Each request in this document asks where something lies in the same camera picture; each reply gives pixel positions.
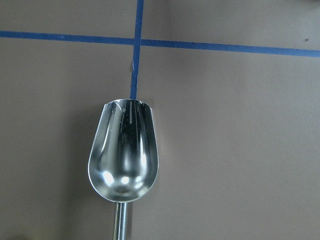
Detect metal ice scoop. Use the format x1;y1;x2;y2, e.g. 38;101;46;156
87;99;159;240

